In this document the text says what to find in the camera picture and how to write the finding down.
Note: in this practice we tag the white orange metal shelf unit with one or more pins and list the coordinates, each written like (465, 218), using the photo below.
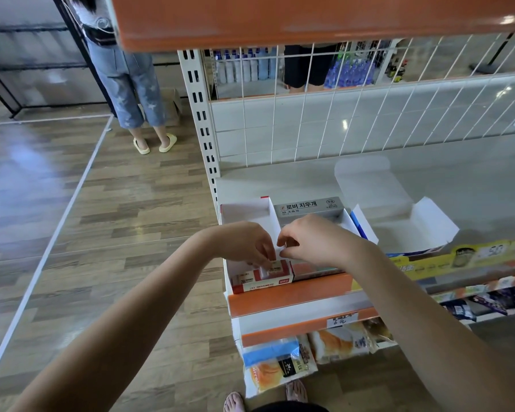
(481, 184)

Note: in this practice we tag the red eraser display box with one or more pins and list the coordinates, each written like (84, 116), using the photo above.
(245, 210)

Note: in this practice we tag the blue white eraser box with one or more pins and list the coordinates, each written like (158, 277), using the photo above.
(373, 189)

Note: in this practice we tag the yellow price label strip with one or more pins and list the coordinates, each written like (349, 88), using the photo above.
(463, 257)

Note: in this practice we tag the row of blue bottles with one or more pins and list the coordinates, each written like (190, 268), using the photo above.
(352, 73)

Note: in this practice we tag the black metal rack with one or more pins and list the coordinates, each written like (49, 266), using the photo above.
(26, 55)

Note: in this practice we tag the person's left forearm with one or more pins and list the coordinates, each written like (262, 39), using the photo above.
(120, 339)

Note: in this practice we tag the blue orange snack packet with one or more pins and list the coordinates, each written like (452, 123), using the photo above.
(279, 369)

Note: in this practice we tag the person's right hand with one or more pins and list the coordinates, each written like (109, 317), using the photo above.
(322, 243)

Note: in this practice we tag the person's left hand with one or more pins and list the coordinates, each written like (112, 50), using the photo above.
(245, 244)

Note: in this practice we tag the box of pink-blue erasers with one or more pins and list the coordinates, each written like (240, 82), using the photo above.
(309, 207)

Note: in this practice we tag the person's right forearm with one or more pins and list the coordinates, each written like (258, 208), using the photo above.
(438, 330)

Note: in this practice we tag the person's right foot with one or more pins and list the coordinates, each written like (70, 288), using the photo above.
(297, 390)

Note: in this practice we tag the row of dark snack packets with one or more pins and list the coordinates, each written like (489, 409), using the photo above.
(489, 303)

